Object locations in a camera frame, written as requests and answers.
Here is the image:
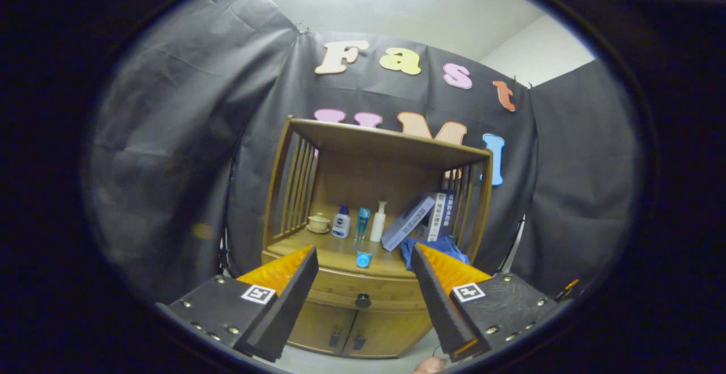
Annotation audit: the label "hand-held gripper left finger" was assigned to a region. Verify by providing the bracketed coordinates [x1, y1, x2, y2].
[156, 245, 320, 363]

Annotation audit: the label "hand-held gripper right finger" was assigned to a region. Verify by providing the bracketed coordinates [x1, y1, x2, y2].
[410, 242, 559, 362]

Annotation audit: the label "wooden drawer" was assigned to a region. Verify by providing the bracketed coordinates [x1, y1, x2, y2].
[261, 251, 434, 312]

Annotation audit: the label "wooden cabinet door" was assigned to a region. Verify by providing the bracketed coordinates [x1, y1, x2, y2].
[286, 300, 359, 356]
[340, 309, 434, 359]

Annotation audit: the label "wooden countertop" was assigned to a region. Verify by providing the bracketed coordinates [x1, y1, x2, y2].
[265, 229, 471, 279]

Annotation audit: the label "wooden cabinet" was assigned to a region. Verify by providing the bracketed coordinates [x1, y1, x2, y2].
[261, 116, 494, 359]

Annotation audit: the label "blue towel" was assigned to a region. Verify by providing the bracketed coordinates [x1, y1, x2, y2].
[400, 235, 471, 271]

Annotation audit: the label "pale grey book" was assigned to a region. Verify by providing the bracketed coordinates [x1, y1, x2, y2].
[381, 194, 437, 253]

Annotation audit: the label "white book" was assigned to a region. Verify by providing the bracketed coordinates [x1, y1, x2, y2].
[427, 192, 449, 242]

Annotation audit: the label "beige lidded teacup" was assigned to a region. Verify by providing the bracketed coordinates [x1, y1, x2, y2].
[306, 212, 331, 234]

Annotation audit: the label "dark blue book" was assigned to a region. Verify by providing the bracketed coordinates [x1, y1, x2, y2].
[442, 190, 458, 237]

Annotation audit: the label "white pump bottle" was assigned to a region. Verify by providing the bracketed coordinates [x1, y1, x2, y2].
[370, 201, 388, 243]

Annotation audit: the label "black stand legs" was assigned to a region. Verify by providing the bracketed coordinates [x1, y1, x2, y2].
[218, 158, 236, 275]

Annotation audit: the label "white bottle with blue cap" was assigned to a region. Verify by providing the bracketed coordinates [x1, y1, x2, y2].
[332, 205, 352, 239]

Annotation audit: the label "clear blue bottle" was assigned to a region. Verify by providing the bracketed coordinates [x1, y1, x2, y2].
[355, 208, 371, 242]

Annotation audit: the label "black and orange equipment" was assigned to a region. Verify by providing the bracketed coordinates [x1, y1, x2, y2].
[553, 278, 582, 304]

